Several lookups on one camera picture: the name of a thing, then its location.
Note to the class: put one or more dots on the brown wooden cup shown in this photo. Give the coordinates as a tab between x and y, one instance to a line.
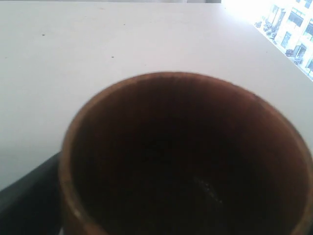
177	153

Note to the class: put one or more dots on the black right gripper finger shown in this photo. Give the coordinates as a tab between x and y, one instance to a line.
31	205

